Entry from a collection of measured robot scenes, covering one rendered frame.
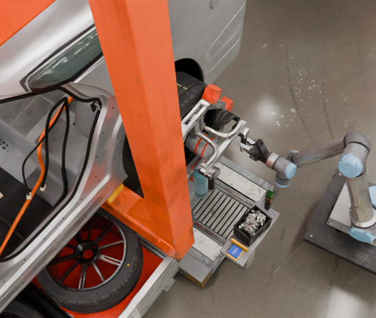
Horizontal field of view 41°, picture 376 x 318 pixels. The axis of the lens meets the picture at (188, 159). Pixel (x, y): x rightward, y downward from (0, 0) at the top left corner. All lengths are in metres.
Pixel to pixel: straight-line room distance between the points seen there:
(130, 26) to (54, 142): 1.65
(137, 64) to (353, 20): 3.71
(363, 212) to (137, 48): 1.86
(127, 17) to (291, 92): 3.10
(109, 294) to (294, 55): 2.70
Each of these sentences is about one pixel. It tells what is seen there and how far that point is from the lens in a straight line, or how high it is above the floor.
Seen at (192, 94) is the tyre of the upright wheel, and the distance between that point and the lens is 2.81.
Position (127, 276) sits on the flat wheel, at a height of 0.50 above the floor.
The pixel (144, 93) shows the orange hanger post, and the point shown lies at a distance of 1.61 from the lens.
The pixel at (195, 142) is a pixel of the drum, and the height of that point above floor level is 0.91.
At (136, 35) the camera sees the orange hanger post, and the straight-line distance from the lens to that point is 1.43.
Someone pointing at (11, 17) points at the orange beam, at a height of 2.66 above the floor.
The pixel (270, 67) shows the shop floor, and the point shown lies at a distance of 4.52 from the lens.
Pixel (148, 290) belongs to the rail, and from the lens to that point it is 3.14.
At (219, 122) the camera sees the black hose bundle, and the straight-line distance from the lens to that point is 2.88.
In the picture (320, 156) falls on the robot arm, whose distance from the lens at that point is 2.92.
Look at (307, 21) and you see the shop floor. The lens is 4.95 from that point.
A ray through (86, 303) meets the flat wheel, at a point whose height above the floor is 0.50.
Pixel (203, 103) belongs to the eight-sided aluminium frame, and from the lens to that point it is 2.83.
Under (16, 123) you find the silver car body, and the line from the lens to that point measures 3.13.
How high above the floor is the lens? 3.37
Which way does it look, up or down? 59 degrees down
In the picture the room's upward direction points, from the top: 6 degrees counter-clockwise
